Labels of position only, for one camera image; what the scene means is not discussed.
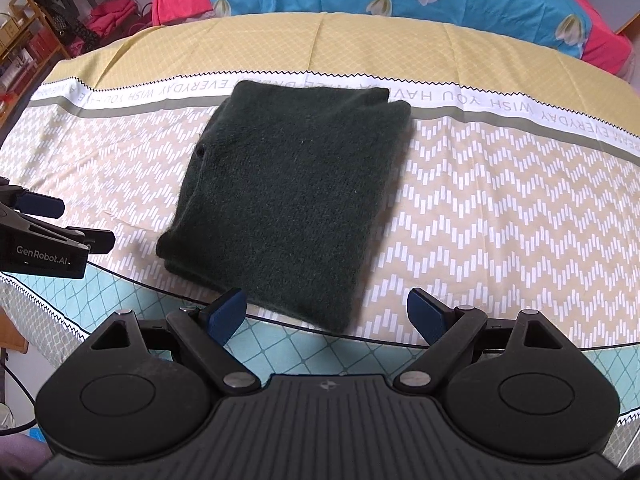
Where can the red bed sheet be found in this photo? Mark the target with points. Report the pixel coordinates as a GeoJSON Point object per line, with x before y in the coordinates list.
{"type": "Point", "coordinates": [605, 40]}

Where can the dark green knit sweater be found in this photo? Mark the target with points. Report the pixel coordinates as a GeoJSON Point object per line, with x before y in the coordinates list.
{"type": "Point", "coordinates": [281, 193]}

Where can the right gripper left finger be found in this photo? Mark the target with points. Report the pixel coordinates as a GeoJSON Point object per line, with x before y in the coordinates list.
{"type": "Point", "coordinates": [203, 334]}

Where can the wooden shelf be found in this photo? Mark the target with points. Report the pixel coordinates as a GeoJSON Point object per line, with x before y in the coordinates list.
{"type": "Point", "coordinates": [29, 47]}

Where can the wooden headboard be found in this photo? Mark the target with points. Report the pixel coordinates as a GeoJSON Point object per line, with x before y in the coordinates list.
{"type": "Point", "coordinates": [629, 24]}

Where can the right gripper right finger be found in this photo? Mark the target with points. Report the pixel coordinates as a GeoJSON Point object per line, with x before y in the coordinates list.
{"type": "Point", "coordinates": [451, 335]}

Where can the red bags on floor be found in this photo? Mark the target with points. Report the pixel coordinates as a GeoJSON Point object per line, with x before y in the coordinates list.
{"type": "Point", "coordinates": [109, 21]}

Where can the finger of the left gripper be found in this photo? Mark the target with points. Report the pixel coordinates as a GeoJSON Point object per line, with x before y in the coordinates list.
{"type": "Point", "coordinates": [98, 241]}
{"type": "Point", "coordinates": [27, 202]}

